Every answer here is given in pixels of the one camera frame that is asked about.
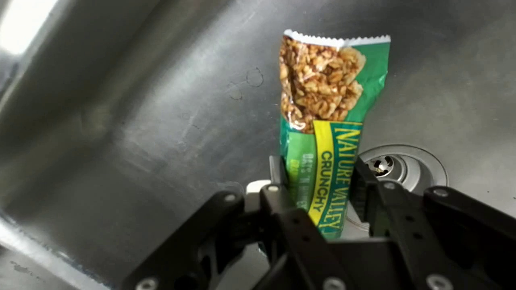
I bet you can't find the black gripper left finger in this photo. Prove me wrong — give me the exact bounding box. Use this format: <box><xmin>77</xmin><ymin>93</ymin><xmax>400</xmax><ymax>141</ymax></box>
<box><xmin>119</xmin><ymin>156</ymin><xmax>350</xmax><ymax>290</ymax></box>

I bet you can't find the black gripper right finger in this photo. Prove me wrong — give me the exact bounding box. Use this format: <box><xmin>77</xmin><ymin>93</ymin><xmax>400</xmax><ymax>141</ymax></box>
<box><xmin>348</xmin><ymin>160</ymin><xmax>516</xmax><ymax>290</ymax></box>

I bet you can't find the green granola bar packet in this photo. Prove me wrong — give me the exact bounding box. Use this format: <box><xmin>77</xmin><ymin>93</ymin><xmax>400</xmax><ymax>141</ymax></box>
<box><xmin>279</xmin><ymin>28</ymin><xmax>390</xmax><ymax>239</ymax></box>

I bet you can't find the stainless steel double sink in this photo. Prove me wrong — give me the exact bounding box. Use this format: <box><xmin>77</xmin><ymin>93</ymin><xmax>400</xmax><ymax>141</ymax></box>
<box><xmin>0</xmin><ymin>0</ymin><xmax>516</xmax><ymax>290</ymax></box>

